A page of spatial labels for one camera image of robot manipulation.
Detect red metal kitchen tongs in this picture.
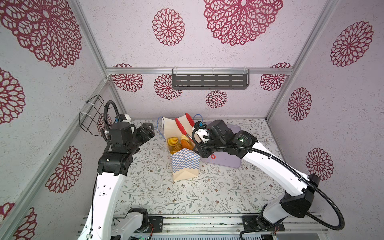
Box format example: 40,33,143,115
174,112,217,160

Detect blue checkered paper bag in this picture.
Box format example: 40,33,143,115
157,117,201,181

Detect yellow twisted bread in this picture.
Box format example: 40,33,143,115
167,137,179,147

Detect long orange baguette bread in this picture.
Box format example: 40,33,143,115
171,144,183,155

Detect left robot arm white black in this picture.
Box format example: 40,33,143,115
78,121,155,240

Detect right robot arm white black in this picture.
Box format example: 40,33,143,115
191,120,320,229

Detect lavender plastic tray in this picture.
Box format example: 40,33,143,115
202,120,241,168

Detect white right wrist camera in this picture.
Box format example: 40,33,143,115
193,121,211,144

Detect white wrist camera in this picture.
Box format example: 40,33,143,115
193,121,211,144
117,114,131,123

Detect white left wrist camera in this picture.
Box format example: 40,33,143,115
117,114,131,123

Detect black wire wall rack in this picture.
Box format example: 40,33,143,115
78,95,105,137

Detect dark grey wall shelf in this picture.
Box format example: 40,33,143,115
171,69,250,90

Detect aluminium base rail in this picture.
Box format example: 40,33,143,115
77,213,329,240

